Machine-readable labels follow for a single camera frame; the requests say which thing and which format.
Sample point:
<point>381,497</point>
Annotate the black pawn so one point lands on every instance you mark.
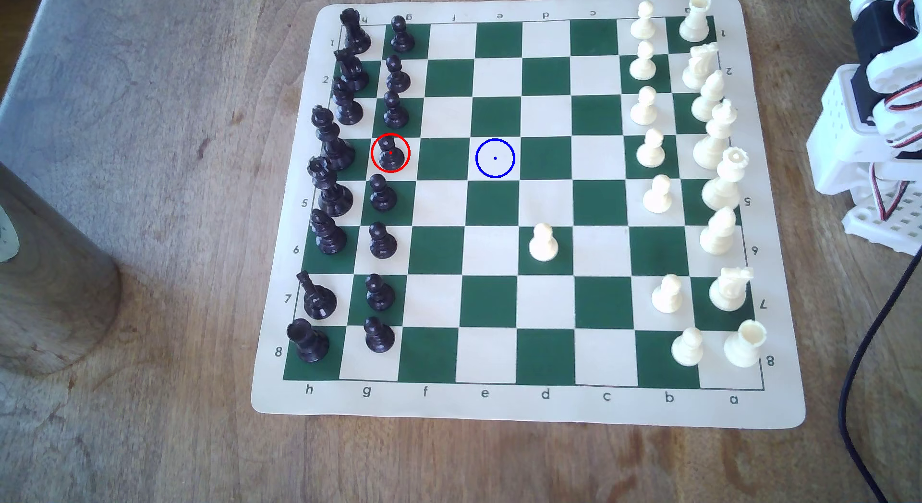
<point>379,295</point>
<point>382,243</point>
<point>395,114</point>
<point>379,337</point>
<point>382,197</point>
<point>391,157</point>
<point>397,78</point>
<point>402,38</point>

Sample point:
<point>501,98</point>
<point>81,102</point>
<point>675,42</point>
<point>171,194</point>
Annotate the green and cream chess mat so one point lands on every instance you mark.
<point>490,301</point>

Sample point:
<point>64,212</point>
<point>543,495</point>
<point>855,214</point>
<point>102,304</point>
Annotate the white pawn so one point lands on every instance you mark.
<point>650,153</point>
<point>644,111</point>
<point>687,350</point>
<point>657,199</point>
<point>543,247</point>
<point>642,66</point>
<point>643,26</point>
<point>667,298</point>

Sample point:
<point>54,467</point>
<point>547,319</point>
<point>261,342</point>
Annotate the black bishop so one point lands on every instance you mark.
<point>348,108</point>
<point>329,236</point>

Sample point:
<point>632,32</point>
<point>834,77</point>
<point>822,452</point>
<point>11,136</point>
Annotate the black queen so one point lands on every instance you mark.
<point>331,194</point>

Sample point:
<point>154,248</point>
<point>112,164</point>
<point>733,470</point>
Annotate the black knight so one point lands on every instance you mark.
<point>352,72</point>
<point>318,300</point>

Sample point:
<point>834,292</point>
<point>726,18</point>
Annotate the black king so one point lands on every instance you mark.
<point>335,148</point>

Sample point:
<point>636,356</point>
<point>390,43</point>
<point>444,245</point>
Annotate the black rook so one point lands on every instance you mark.
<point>355,34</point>
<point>309,343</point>

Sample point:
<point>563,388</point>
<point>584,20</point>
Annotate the white bishop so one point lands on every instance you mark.
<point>717,236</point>
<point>707,103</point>

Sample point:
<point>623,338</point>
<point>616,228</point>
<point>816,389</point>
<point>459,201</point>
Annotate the white queen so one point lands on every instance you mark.
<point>722,189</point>

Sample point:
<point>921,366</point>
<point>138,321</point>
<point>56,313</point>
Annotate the white king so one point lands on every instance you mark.
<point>713,146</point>

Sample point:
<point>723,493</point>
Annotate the white knight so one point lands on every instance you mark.
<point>699,69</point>
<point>728,292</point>

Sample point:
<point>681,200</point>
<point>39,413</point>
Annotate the white rook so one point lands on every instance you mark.
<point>695,24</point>
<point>743,347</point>

